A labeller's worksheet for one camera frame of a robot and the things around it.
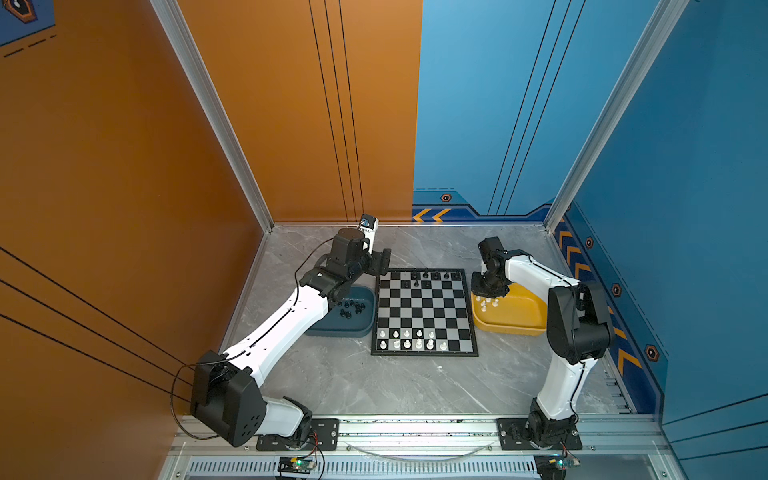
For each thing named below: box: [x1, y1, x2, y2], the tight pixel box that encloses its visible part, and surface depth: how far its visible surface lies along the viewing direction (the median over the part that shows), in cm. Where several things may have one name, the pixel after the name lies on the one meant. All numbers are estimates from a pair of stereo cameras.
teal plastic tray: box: [304, 286, 376, 338], surface depth 96 cm
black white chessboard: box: [371, 268, 479, 357], surface depth 93 cm
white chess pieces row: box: [379, 329, 447, 351], surface depth 87 cm
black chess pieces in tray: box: [337, 300, 366, 319], surface depth 98 cm
